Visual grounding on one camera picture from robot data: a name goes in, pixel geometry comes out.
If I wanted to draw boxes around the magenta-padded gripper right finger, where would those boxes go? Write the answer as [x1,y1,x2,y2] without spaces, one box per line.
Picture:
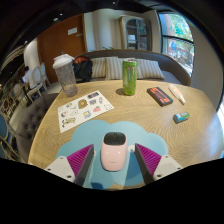
[134,143,184,185]

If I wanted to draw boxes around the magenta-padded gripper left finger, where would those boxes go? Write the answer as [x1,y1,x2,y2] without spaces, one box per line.
[43,143,95,187]

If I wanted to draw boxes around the pink and black computer mouse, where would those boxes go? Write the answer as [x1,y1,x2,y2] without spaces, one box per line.
[100,131,128,172]

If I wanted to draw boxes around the blue cloud-shaped mouse pad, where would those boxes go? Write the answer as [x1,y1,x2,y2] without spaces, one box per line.
[54,119,170,191]

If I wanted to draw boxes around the green and blue small pack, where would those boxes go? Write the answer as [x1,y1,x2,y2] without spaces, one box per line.
[172,111,191,125]

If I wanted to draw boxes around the grey tufted seat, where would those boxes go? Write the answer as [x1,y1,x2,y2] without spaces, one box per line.
[14,93,60,158]

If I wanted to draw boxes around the white sticker sheet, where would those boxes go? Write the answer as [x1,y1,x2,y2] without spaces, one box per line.
[57,90,115,134]

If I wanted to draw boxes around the black box with orange print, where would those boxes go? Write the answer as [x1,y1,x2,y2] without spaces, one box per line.
[146,86,174,108]

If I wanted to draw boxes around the white and orange tube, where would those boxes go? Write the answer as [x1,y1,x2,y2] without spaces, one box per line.
[167,83,187,105]

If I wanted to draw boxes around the white chairs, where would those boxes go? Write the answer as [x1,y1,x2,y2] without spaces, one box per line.
[13,62,51,103]

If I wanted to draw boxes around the clear plastic shaker cup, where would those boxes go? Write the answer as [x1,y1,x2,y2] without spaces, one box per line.
[52,53,79,98]

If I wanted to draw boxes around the green drink can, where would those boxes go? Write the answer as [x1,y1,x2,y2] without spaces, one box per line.
[121,58,139,97]

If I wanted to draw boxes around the striped cushion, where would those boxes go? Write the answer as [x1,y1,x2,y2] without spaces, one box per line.
[90,57,108,80]
[136,58,166,81]
[104,56,125,81]

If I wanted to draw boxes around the grey curved sofa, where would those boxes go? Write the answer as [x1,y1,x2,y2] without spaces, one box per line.
[73,49,192,87]

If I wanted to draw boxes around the person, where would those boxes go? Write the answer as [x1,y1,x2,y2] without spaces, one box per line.
[21,65,34,84]

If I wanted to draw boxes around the black bag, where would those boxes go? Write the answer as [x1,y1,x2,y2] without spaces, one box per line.
[72,55,94,83]

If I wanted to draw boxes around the brown wooden door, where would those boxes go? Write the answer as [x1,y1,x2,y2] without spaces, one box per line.
[36,13,88,84]

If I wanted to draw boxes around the dark-framed window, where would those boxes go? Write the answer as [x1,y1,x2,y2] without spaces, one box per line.
[157,11,195,77]

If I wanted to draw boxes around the arched glass-door cabinet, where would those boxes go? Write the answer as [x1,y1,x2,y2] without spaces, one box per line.
[118,14,153,52]

